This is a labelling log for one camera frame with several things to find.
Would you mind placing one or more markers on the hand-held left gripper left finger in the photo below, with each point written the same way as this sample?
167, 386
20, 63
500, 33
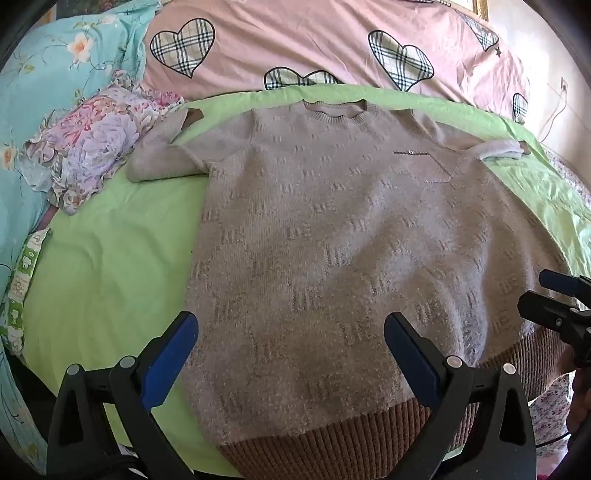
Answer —
171, 350

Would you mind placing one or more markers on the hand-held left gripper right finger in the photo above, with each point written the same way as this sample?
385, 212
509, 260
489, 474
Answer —
408, 355

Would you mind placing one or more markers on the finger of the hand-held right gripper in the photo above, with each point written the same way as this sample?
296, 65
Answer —
561, 282
542, 311

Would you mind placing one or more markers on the grey knit sweater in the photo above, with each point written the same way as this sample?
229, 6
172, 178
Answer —
323, 221

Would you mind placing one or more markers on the small floral print mattress sheet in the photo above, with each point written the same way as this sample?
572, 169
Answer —
551, 406

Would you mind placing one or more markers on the light green bed sheet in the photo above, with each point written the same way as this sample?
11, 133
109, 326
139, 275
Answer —
111, 263

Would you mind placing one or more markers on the green cartoon print cloth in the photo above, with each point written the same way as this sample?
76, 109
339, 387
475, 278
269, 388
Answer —
23, 281

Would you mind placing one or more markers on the purple floral ruffled pillow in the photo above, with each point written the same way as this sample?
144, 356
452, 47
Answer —
99, 134

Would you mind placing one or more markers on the gold framed floral picture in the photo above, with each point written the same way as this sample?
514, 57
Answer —
478, 7

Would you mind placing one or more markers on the light blue floral quilt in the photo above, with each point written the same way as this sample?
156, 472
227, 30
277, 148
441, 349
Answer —
51, 50

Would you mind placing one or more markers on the pink heart print quilt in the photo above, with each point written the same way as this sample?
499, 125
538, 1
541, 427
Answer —
295, 41

